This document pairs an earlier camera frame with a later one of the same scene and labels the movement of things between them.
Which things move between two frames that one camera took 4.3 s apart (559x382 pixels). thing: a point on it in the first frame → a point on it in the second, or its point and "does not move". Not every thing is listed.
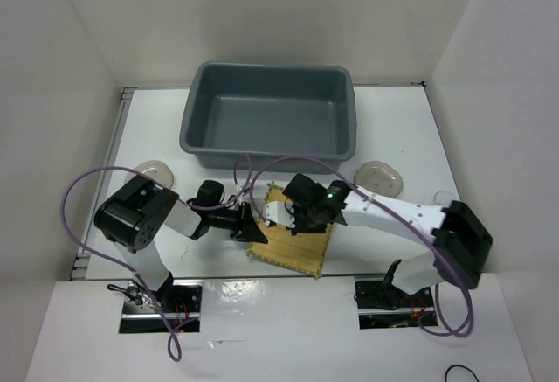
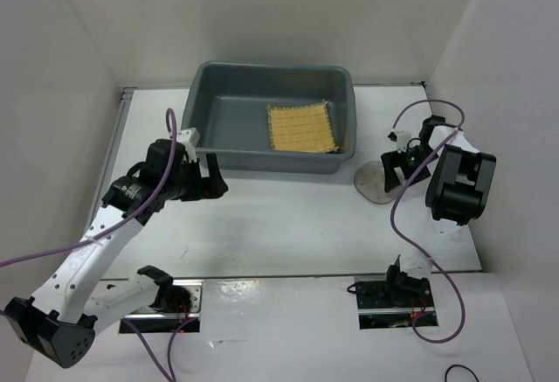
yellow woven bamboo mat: [302, 252] → [301, 128]
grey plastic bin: [270, 117] does not move
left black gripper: [244, 227] → [210, 187]
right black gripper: [300, 228] → [393, 160]
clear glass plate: [380, 177] does not move
